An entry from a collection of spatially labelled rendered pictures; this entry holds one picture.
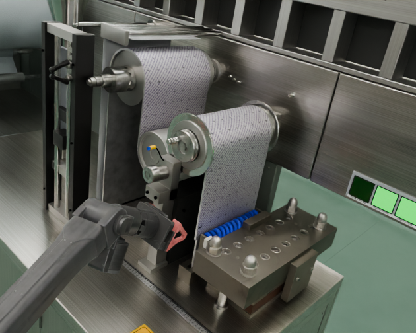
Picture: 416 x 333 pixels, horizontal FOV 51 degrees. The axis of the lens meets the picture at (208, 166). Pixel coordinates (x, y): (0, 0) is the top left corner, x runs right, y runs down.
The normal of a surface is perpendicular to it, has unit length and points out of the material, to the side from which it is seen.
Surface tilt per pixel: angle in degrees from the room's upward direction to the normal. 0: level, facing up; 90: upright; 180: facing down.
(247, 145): 90
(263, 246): 0
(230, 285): 90
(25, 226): 0
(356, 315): 0
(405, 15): 90
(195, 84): 92
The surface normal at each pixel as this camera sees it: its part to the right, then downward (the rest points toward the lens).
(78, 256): 0.87, 0.29
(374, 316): 0.15, -0.89
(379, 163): -0.68, 0.22
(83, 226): 0.03, -0.78
